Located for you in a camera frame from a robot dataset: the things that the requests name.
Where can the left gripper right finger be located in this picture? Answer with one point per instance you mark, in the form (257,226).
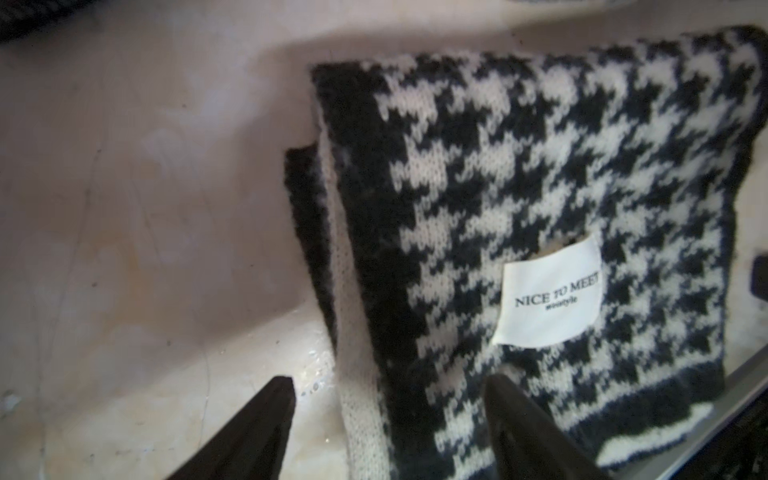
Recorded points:
(526,442)

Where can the aluminium rail frame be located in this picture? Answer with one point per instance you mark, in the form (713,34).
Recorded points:
(743,387)

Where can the black white houndstooth scarf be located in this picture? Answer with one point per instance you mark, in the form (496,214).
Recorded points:
(566,221)

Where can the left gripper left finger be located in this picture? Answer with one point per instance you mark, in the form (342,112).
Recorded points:
(252,445)

